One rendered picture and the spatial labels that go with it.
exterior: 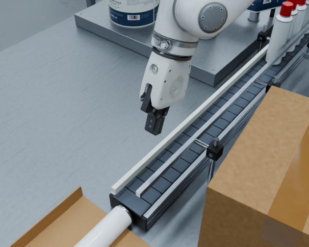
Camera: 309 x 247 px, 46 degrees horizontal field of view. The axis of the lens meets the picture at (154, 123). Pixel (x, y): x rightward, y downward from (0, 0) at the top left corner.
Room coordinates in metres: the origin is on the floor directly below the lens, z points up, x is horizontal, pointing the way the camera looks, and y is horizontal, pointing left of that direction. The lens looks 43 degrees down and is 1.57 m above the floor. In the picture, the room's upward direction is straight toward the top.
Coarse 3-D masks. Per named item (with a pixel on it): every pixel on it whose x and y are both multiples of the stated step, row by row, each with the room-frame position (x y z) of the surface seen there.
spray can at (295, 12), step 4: (288, 0) 1.07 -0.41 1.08; (292, 0) 1.06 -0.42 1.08; (296, 0) 1.07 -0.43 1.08; (296, 4) 1.07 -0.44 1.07; (292, 12) 1.06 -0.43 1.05; (296, 12) 1.06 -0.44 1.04; (292, 16) 1.05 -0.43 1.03; (296, 16) 1.06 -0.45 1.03; (292, 24) 1.06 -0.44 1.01; (292, 28) 1.06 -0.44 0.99; (288, 36) 1.06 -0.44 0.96; (288, 40) 1.06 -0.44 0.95; (284, 56) 1.06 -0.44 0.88
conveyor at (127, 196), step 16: (256, 64) 1.02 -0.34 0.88; (240, 80) 0.93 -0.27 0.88; (224, 96) 0.85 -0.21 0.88; (208, 112) 0.78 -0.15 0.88; (240, 112) 0.80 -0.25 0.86; (192, 128) 0.71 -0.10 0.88; (224, 128) 0.71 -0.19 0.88; (176, 144) 0.65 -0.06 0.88; (208, 144) 0.65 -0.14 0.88; (160, 160) 0.60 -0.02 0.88; (192, 160) 0.60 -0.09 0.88; (144, 176) 0.55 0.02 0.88; (176, 176) 0.55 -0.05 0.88; (128, 192) 0.50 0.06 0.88; (160, 192) 0.50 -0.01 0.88; (144, 208) 0.46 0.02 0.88
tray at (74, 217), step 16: (80, 192) 0.52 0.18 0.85; (64, 208) 0.48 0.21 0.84; (80, 208) 0.49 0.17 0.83; (96, 208) 0.49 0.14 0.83; (48, 224) 0.44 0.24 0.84; (64, 224) 0.45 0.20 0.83; (80, 224) 0.45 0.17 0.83; (96, 224) 0.45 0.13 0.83; (16, 240) 0.39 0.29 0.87; (32, 240) 0.41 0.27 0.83; (48, 240) 0.41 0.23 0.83; (64, 240) 0.41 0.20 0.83; (128, 240) 0.41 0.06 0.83
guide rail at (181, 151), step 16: (304, 32) 1.10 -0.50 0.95; (288, 48) 1.00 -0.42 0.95; (272, 64) 0.91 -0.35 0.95; (240, 96) 0.76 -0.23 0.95; (224, 112) 0.70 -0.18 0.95; (208, 128) 0.64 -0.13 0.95; (192, 144) 0.58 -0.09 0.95; (176, 160) 0.53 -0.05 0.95; (160, 176) 0.49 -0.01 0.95; (144, 192) 0.45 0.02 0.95
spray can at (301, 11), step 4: (300, 0) 1.10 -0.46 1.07; (304, 0) 1.10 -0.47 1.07; (300, 4) 1.10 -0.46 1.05; (304, 4) 1.10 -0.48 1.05; (296, 8) 1.09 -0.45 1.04; (300, 8) 1.09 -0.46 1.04; (304, 8) 1.09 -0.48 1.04; (300, 12) 1.09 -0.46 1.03; (304, 12) 1.09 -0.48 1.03; (300, 16) 1.09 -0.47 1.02; (304, 16) 1.10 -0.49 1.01; (296, 20) 1.09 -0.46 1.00; (300, 20) 1.09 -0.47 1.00; (296, 24) 1.09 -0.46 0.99; (300, 24) 1.09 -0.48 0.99; (296, 28) 1.09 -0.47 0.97; (300, 28) 1.10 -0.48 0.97; (292, 32) 1.09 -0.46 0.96; (296, 32) 1.09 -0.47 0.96; (292, 36) 1.09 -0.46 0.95; (292, 48) 1.09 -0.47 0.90; (288, 52) 1.09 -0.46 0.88
